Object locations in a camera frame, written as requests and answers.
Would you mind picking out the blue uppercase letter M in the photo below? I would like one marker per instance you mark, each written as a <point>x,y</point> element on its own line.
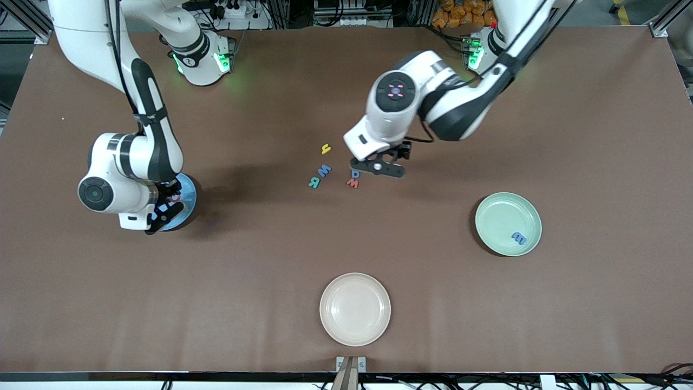
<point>324,170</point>

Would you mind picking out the teal uppercase letter R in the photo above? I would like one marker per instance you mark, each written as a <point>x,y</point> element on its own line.
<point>313,183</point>

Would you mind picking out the blue lowercase letter m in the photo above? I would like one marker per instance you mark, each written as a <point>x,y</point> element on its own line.
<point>518,238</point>

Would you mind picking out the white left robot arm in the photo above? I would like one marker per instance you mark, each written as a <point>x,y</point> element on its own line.
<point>395,116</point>

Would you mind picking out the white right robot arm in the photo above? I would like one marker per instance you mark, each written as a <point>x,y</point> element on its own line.
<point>103,157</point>

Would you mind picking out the blue plate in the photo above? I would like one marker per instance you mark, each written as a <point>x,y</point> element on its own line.
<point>190,200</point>

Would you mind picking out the green plate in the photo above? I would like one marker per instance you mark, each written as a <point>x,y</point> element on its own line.
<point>498,216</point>

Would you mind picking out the cream plate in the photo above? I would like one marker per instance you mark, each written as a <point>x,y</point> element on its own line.
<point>354,309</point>

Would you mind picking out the brown table cover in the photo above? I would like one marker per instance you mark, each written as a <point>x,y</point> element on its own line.
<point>243,271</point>

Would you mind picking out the grey rack equipment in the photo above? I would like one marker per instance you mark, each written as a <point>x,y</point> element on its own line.
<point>352,20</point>

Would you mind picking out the orange packaged goods pile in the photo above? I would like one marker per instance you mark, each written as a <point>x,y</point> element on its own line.
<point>460,13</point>

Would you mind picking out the white power strip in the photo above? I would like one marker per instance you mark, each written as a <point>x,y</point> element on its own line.
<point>254,21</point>

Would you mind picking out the aluminium frame post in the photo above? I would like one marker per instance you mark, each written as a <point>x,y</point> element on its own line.
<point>42,37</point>
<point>659,31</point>

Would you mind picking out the metal bracket with beam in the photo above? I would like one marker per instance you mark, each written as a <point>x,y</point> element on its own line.
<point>351,374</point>

